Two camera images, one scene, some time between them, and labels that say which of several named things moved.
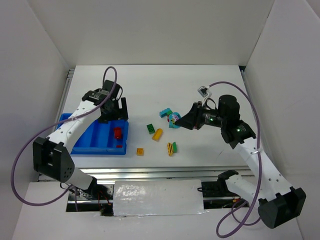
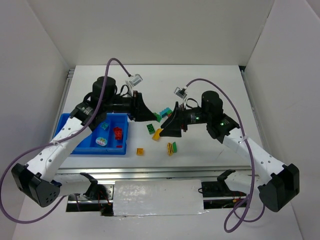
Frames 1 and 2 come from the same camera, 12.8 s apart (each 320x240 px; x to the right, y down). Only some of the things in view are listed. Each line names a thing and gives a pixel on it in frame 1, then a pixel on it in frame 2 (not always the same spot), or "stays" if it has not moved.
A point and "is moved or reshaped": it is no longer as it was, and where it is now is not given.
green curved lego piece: x=174 y=147 stays
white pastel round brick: x=173 y=117 is moved or reshaped
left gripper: x=121 y=110 to x=135 y=105
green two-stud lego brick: x=150 y=128 stays
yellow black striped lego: x=170 y=149 stays
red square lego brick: x=117 y=133 stays
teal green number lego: x=171 y=125 is moved or reshaped
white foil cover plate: x=158 y=197 stays
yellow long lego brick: x=157 y=134 stays
